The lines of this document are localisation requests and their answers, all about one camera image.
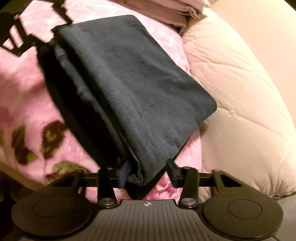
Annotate blue denim jeans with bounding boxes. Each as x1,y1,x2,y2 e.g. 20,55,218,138
37,15,217,199

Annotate cream quilted pillow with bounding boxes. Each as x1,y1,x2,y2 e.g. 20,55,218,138
182,8,295,196

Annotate white rolled duvet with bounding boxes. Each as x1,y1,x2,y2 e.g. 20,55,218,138
113,0,213,34

